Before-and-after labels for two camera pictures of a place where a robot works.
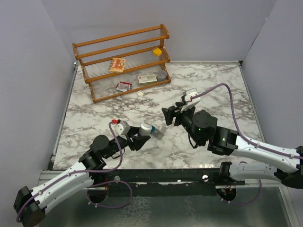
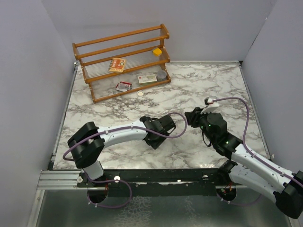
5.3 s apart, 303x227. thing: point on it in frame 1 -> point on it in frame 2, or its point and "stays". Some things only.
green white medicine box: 147,80 stays
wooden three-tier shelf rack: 119,64 stays
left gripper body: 124,143 -> 156,142
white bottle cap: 140,93 stays
